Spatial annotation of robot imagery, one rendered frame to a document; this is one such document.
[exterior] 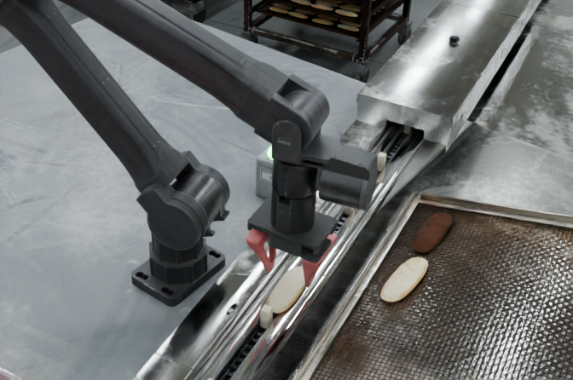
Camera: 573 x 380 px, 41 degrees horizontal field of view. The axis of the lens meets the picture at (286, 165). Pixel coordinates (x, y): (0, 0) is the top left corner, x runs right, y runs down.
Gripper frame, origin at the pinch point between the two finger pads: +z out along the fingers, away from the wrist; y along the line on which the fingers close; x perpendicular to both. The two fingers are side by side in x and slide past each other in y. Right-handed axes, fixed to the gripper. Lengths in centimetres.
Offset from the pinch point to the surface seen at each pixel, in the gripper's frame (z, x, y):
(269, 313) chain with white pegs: 1.4, 6.9, -0.5
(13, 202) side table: 6, 1, 50
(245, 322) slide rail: 3.3, 8.2, 2.3
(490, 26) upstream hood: -4, -87, -4
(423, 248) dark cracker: -2.2, -11.5, -14.9
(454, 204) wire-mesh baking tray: -2.0, -23.9, -15.6
